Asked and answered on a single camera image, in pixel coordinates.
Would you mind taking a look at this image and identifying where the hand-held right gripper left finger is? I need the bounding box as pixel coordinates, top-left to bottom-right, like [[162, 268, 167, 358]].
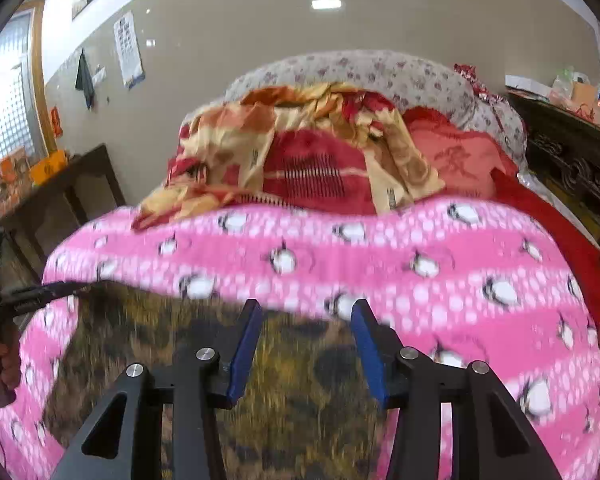
[[50, 299, 265, 480]]

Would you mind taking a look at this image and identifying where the grid window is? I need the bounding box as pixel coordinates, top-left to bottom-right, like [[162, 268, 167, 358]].
[[0, 7, 48, 176]]

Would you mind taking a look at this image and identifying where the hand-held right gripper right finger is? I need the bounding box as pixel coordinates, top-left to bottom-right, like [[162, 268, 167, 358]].
[[351, 299, 563, 480]]

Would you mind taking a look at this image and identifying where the pink penguin print blanket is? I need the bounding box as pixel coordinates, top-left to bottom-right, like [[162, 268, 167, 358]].
[[0, 197, 600, 480]]

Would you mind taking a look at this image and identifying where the dark wooden side table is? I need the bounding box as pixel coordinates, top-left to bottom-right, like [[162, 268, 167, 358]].
[[0, 144, 127, 281]]

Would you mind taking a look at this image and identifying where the pink red pillow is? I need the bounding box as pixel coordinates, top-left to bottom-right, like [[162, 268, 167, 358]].
[[405, 107, 518, 201]]

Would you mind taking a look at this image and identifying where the wall calendar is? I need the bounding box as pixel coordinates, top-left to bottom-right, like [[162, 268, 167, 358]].
[[113, 10, 146, 89]]

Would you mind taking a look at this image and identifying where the dark hanging cloth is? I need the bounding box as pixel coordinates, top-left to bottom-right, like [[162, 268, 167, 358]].
[[75, 50, 97, 111]]

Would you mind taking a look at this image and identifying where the brown floral garment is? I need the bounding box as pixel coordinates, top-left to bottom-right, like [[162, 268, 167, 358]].
[[42, 280, 396, 480]]

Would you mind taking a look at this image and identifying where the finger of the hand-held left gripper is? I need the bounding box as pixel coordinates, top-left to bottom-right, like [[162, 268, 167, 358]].
[[0, 281, 91, 318]]

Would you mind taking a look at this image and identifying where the dark carved wooden cabinet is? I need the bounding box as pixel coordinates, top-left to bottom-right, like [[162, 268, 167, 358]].
[[505, 87, 600, 256]]

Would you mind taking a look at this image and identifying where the clear plastic bag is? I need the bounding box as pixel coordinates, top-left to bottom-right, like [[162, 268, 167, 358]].
[[550, 66, 590, 107]]

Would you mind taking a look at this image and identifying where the brown picture box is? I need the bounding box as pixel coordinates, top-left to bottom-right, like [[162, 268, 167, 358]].
[[0, 152, 33, 218]]

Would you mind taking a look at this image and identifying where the red blanket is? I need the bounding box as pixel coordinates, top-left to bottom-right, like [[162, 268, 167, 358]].
[[490, 167, 600, 346]]

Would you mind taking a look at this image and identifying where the person's left hand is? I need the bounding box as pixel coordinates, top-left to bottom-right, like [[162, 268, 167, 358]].
[[0, 332, 22, 409]]

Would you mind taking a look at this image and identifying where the red patterned wrapping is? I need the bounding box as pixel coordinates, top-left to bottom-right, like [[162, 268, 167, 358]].
[[454, 63, 492, 102]]

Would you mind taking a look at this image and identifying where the red and yellow floral quilt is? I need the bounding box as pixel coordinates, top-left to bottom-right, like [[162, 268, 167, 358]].
[[132, 82, 446, 231]]

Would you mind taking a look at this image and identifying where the orange box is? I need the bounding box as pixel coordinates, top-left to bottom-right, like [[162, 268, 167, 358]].
[[29, 150, 70, 186]]

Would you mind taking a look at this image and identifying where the white flat box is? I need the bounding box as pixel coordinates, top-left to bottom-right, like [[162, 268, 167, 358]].
[[505, 75, 555, 99]]

